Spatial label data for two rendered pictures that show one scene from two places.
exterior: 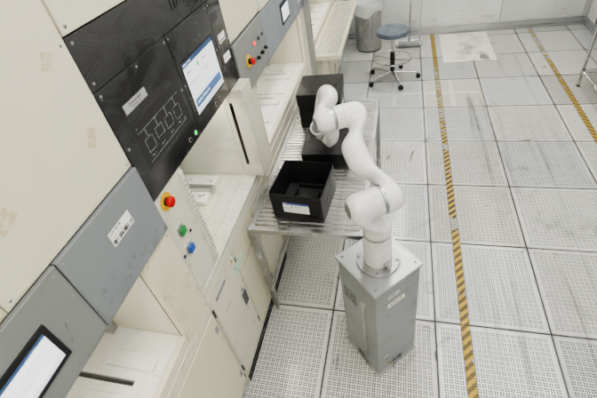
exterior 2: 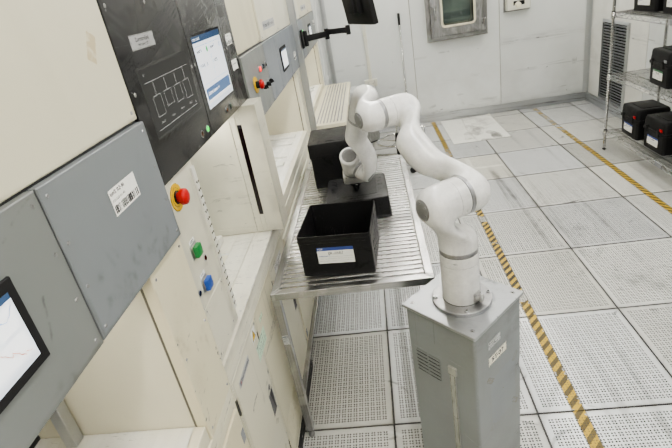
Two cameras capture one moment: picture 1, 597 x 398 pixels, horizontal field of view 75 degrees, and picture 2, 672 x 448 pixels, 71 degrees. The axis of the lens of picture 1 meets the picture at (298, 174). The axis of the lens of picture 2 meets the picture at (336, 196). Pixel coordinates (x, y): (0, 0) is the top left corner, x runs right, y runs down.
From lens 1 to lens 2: 0.56 m
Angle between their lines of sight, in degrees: 18
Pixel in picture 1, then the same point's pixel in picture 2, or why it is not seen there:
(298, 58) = (297, 125)
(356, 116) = (409, 106)
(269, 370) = not seen: outside the picture
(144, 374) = not seen: outside the picture
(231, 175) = (237, 235)
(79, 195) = (72, 113)
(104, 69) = not seen: outside the picture
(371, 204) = (454, 194)
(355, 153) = (418, 142)
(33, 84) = not seen: outside the picture
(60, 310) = (37, 270)
